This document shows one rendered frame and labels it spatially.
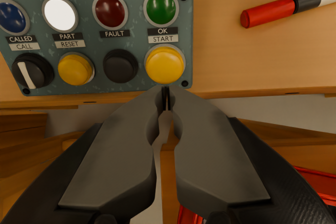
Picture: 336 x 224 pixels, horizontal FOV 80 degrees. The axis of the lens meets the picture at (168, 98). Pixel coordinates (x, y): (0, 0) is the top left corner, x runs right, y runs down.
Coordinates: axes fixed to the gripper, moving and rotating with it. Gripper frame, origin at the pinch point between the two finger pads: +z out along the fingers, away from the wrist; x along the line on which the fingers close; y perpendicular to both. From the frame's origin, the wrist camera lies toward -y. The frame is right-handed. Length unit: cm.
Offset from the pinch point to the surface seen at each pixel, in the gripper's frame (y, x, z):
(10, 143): 53, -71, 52
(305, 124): 66, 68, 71
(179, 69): 0.1, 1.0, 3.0
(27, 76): -0.1, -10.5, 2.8
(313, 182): 12.8, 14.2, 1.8
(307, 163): 17.0, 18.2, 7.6
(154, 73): 0.3, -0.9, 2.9
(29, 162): 45, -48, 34
